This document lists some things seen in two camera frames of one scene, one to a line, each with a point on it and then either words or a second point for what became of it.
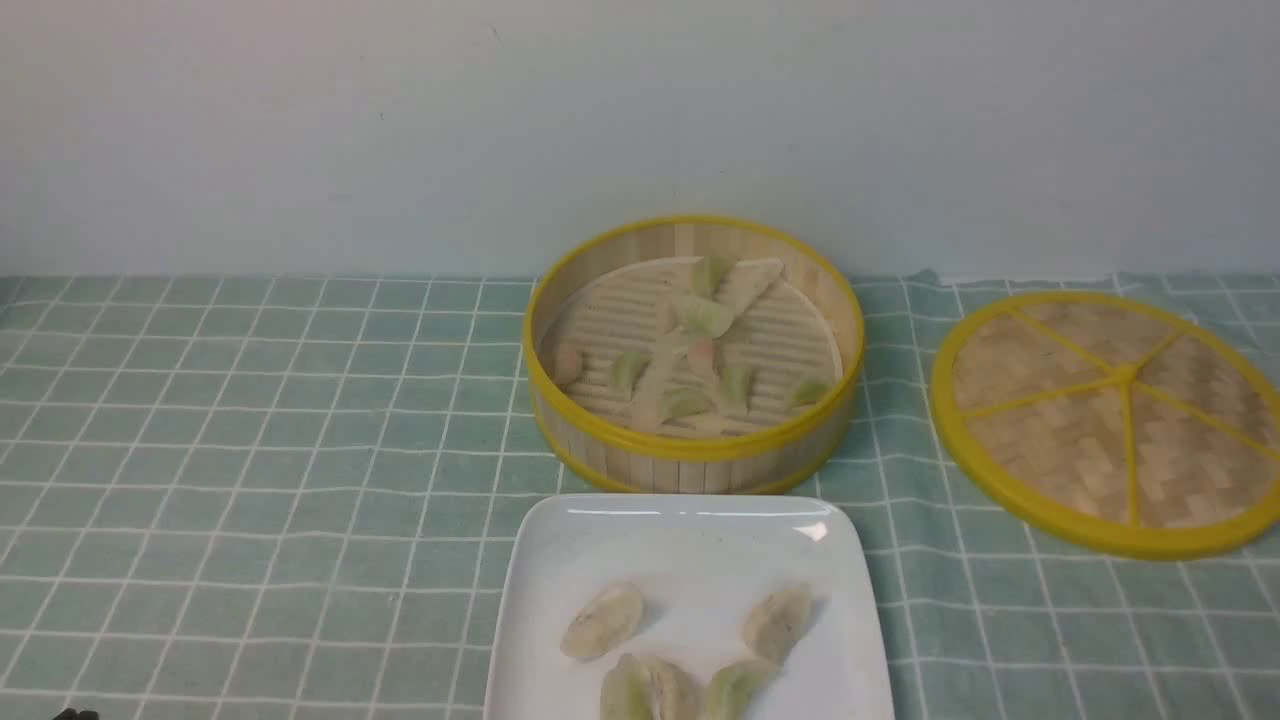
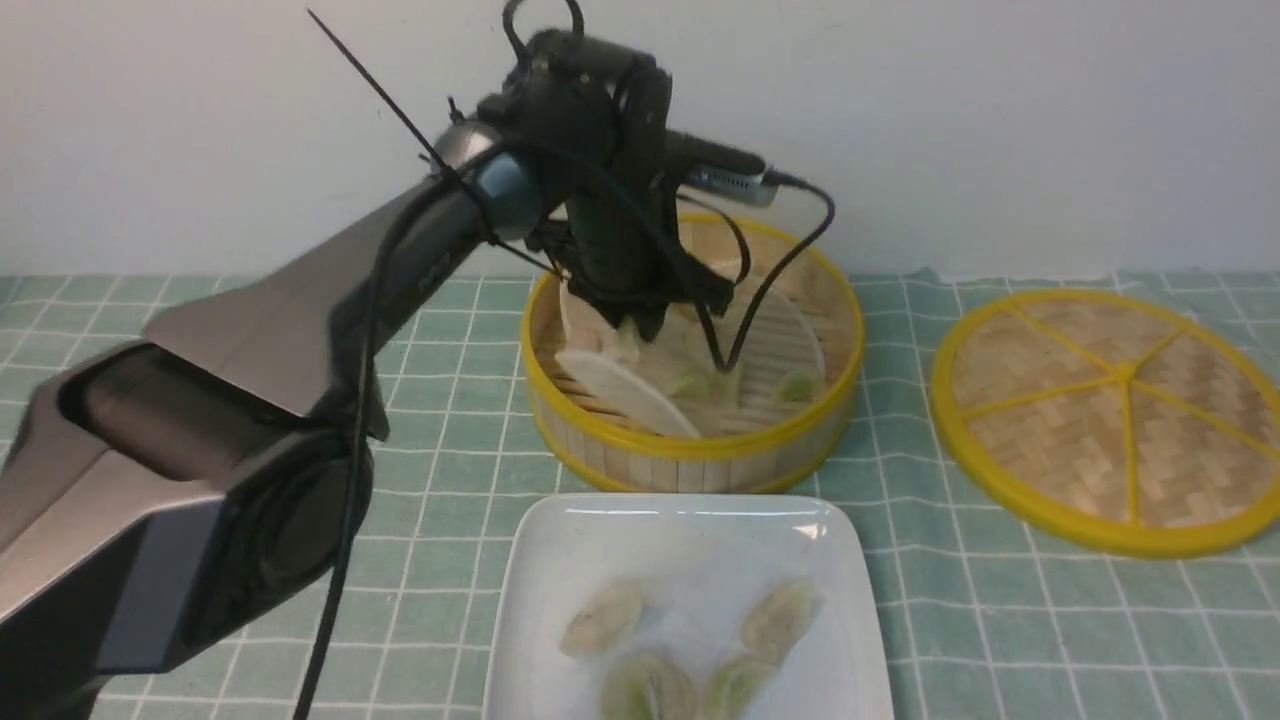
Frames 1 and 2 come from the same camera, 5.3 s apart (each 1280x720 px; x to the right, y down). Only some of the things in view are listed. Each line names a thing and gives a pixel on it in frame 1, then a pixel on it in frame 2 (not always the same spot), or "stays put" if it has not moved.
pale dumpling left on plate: x=603 y=622 stays put
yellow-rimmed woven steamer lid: x=1114 y=421 stays put
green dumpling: x=736 y=690 stays put
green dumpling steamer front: x=683 y=405 -> x=693 y=386
